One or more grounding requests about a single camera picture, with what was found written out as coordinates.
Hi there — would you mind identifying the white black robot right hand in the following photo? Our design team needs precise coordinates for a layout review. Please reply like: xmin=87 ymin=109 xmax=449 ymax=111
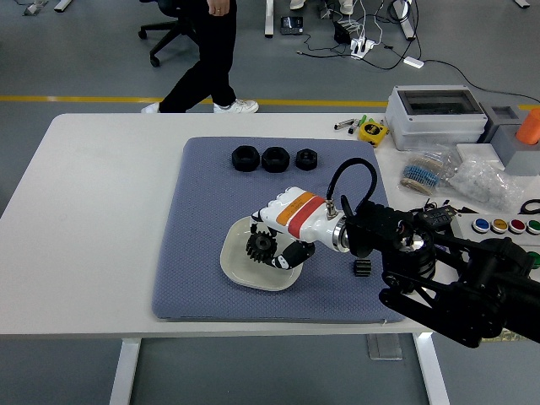
xmin=247 ymin=186 xmax=343 ymax=271

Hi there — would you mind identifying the large black gear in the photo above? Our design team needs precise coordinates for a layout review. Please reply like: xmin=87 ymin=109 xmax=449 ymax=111
xmin=244 ymin=230 xmax=278 ymax=267

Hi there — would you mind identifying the small black gear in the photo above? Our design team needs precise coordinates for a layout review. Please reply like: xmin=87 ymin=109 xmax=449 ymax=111
xmin=352 ymin=258 xmax=373 ymax=279

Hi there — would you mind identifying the small black hex nut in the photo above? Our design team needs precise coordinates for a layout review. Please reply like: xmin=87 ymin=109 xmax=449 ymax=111
xmin=294 ymin=148 xmax=320 ymax=171

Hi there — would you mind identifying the large black hex nut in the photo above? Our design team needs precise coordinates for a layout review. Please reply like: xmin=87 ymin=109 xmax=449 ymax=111
xmin=230 ymin=144 xmax=259 ymax=173
xmin=261 ymin=145 xmax=290 ymax=174

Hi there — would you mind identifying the white flat box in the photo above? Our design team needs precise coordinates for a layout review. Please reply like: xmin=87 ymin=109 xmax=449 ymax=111
xmin=456 ymin=143 xmax=503 ymax=170

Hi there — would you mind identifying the button box with four buttons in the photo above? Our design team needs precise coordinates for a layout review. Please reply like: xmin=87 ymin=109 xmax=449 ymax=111
xmin=451 ymin=213 xmax=540 ymax=254

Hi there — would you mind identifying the dark grey recessed box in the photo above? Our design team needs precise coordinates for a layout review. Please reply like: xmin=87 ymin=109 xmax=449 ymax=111
xmin=480 ymin=104 xmax=521 ymax=144

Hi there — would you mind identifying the white square plate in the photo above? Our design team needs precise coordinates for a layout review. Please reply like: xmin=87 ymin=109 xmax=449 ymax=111
xmin=218 ymin=215 xmax=305 ymax=292

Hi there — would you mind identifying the blue-grey padded mat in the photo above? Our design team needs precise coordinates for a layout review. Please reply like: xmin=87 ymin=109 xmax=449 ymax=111
xmin=150 ymin=136 xmax=411 ymax=324

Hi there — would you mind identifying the yellow tape measure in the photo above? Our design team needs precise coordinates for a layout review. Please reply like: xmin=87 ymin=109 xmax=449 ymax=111
xmin=358 ymin=121 xmax=389 ymax=148

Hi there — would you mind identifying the bag of blue resistors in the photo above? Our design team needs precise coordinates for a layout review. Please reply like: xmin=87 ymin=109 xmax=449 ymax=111
xmin=398 ymin=145 xmax=463 ymax=196

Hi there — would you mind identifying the black digital display module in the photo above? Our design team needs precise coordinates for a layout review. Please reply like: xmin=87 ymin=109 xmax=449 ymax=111
xmin=411 ymin=204 xmax=460 ymax=230

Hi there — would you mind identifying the grey floor plate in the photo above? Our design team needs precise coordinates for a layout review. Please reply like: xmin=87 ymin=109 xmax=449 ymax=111
xmin=366 ymin=334 xmax=404 ymax=361

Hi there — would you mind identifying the white power strip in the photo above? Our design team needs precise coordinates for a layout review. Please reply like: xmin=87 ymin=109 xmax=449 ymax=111
xmin=349 ymin=37 xmax=378 ymax=59

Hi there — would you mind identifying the clear plastic parts bag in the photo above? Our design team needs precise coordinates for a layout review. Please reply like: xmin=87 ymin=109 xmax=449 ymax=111
xmin=449 ymin=154 xmax=527 ymax=212

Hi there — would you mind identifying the black power adapter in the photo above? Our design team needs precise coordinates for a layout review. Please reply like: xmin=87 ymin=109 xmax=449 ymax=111
xmin=333 ymin=20 xmax=354 ymax=46

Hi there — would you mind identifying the person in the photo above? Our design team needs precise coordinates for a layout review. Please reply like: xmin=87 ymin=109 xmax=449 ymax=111
xmin=141 ymin=0 xmax=260 ymax=115

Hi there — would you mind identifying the black device on floor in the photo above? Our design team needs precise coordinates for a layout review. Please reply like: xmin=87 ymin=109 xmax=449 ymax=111
xmin=280 ymin=15 xmax=305 ymax=37

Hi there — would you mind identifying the white desk leg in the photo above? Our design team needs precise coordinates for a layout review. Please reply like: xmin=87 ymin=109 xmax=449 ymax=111
xmin=264 ymin=0 xmax=276 ymax=39
xmin=398 ymin=0 xmax=418 ymax=41

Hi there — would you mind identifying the white table leg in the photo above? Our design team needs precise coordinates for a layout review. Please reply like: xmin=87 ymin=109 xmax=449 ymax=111
xmin=413 ymin=332 xmax=451 ymax=405
xmin=108 ymin=338 xmax=142 ymax=405

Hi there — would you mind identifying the light grey block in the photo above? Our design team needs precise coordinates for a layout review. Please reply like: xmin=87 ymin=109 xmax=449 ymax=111
xmin=494 ymin=124 xmax=540 ymax=177

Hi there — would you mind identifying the black office chair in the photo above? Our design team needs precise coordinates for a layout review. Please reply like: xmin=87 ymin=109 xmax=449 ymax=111
xmin=138 ymin=0 xmax=203 ymax=68

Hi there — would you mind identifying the yellow black striped object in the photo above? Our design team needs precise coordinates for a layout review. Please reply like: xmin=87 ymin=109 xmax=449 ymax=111
xmin=483 ymin=330 xmax=524 ymax=343

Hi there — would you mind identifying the orange cylinder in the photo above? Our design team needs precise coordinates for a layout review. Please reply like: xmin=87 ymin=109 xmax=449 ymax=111
xmin=515 ymin=107 xmax=540 ymax=147

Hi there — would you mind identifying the grey electrical enclosure box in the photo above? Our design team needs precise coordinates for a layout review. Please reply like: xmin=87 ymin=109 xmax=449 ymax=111
xmin=384 ymin=85 xmax=489 ymax=152

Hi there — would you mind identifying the long black floor cable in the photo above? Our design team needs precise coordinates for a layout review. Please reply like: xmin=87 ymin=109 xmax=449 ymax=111
xmin=423 ymin=58 xmax=540 ymax=105

